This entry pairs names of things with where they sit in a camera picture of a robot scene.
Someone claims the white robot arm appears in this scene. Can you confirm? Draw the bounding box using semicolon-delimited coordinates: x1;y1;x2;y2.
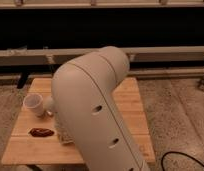
51;46;150;171

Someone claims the white sponge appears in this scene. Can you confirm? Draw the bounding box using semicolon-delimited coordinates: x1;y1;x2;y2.
57;129;73;145

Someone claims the white plastic cup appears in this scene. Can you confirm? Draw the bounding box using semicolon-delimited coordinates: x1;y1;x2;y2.
23;93;44;117

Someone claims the wooden table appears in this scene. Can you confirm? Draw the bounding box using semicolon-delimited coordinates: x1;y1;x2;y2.
1;77;155;165

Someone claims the black cable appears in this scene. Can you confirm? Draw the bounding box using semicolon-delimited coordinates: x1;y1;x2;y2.
160;151;204;171

